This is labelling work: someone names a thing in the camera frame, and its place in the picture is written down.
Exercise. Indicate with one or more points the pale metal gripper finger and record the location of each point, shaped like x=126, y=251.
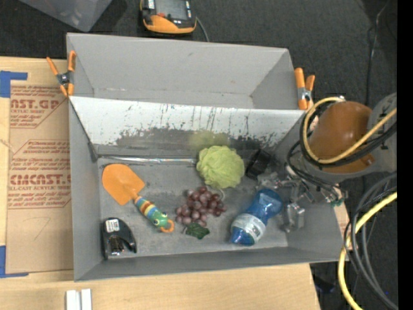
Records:
x=272, y=181
x=293, y=217

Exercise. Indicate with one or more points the black round cap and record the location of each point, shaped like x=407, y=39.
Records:
x=257, y=164

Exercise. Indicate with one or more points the blue clear plastic bottle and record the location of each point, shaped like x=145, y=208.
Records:
x=258, y=216

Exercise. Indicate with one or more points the green mesh bath sponge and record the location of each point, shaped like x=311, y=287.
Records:
x=221, y=166

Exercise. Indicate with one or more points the purple toy grapes green leaf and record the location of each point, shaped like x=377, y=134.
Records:
x=200, y=205

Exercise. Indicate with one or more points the grey metal bin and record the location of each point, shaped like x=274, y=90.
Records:
x=180, y=76

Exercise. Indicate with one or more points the brown cardboard board red print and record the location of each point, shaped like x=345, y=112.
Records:
x=35, y=160

